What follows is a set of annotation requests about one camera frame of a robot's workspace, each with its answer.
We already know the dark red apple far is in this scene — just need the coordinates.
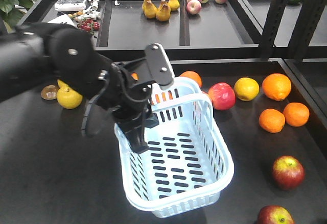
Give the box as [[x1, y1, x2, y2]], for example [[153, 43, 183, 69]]
[[272, 156, 305, 190]]

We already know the large orange with navel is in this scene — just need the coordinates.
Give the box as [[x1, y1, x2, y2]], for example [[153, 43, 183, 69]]
[[262, 73, 291, 101]]

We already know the black wrist camera mount plate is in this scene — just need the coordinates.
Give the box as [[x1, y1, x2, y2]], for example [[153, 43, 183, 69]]
[[145, 43, 175, 90]]

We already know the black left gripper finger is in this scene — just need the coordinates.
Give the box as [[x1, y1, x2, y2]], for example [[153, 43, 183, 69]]
[[123, 126, 149, 154]]

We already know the dark red apple near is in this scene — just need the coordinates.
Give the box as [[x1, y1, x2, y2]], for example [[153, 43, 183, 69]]
[[257, 205, 295, 224]]

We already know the brown pear cluster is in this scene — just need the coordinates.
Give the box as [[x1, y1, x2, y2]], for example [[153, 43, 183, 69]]
[[142, 0, 180, 22]]

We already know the pink-red apple right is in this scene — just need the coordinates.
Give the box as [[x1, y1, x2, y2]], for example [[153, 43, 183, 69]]
[[208, 82, 236, 111]]

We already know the yellow pear-apple front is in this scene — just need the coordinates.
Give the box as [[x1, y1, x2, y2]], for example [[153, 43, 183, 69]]
[[57, 86, 83, 109]]

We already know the orange beside divider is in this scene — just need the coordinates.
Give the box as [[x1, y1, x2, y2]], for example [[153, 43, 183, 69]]
[[283, 103, 310, 127]]

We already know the black perforated upright post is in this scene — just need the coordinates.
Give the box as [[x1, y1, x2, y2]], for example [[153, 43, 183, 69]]
[[257, 0, 326, 61]]

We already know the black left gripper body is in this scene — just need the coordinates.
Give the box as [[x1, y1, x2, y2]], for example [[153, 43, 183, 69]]
[[81, 60, 158, 137]]

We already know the light blue plastic basket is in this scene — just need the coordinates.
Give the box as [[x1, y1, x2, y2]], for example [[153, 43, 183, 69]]
[[114, 77, 234, 218]]

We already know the yellow round citrus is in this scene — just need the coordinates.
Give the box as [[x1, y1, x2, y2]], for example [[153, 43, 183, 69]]
[[234, 77, 260, 102]]

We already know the dark red apple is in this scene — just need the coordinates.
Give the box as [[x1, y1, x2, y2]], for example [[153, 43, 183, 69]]
[[257, 205, 295, 224], [272, 156, 305, 190]]

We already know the orange front small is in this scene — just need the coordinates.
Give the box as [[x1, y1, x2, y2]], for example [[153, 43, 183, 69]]
[[259, 108, 286, 133]]

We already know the brown mushroom-like fruit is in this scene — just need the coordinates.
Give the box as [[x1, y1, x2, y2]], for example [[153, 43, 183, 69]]
[[41, 85, 59, 100]]

